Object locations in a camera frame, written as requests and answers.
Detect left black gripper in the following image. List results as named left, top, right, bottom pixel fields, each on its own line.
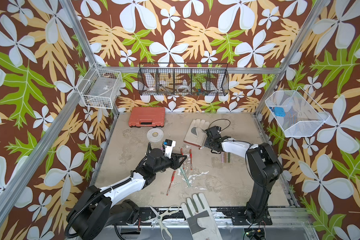
left=153, top=152, right=187, bottom=175

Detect pink fountain pen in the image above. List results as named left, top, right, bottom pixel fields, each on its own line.
left=221, top=152, right=225, bottom=163

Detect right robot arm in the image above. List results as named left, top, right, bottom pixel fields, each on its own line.
left=204, top=126, right=283, bottom=224

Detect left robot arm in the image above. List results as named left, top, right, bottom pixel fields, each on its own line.
left=65, top=146, right=188, bottom=240

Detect light green pen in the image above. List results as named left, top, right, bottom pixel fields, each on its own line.
left=180, top=168, right=191, bottom=188

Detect beige work glove far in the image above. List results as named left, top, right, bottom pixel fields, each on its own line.
left=184, top=119, right=210, bottom=148

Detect beige work glove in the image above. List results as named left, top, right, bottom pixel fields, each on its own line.
left=181, top=193, right=223, bottom=240
left=184, top=119, right=210, bottom=148

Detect red plastic tool case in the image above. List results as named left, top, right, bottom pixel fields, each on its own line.
left=129, top=107, right=166, bottom=128

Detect white tape roll in basket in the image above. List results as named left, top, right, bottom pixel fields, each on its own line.
left=177, top=85, right=191, bottom=93

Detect blue object in basket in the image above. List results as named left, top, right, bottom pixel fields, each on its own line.
left=273, top=107, right=286, bottom=118

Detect beige work glove near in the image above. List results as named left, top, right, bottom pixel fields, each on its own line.
left=181, top=193, right=223, bottom=240

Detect white mesh basket right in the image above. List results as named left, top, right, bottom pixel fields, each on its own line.
left=265, top=90, right=330, bottom=138

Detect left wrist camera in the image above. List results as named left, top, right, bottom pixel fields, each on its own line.
left=163, top=139, right=176, bottom=159

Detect white handled scissors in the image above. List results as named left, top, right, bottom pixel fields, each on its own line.
left=142, top=205, right=180, bottom=240

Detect black wire basket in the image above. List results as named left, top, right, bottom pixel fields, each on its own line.
left=137, top=63, right=230, bottom=96

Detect white wire basket left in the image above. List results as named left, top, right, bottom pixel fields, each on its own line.
left=78, top=68, right=123, bottom=109

